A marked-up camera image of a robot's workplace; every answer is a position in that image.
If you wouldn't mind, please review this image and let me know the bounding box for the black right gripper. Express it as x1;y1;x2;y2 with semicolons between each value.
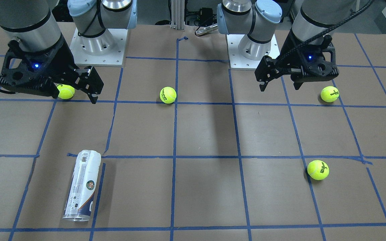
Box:
0;34;104;104

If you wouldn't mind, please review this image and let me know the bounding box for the black braided cable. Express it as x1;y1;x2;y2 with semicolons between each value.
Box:
275;0;376;66

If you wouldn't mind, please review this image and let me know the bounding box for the near tennis ball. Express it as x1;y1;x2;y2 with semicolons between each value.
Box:
307;160;329;180

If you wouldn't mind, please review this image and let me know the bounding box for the clear tennis ball can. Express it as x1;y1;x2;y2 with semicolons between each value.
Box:
62;150;101;222

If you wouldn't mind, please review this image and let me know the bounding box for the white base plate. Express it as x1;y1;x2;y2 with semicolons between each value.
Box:
69;29;129;67
226;34;280;70

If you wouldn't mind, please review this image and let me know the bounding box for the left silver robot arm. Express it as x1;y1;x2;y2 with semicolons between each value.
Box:
216;0;373;91

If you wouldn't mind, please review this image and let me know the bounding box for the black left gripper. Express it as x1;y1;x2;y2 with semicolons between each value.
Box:
255;30;339;92

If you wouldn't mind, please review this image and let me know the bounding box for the tennis ball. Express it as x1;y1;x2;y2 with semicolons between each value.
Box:
320;86;339;103
58;84;75;100
307;160;329;180
159;87;177;104

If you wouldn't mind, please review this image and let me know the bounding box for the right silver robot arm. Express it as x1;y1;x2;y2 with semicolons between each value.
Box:
0;0;137;104

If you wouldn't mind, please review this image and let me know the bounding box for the center tennis ball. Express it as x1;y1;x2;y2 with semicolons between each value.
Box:
159;87;177;104

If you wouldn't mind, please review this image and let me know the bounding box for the far tennis ball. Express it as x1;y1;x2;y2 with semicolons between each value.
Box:
320;86;339;103
58;84;75;100

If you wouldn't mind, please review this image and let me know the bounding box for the silver metal cylinder tool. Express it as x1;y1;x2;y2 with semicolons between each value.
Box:
195;23;218;37

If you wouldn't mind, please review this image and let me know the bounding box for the aluminium frame post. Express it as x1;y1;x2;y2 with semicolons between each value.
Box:
170;0;185;31

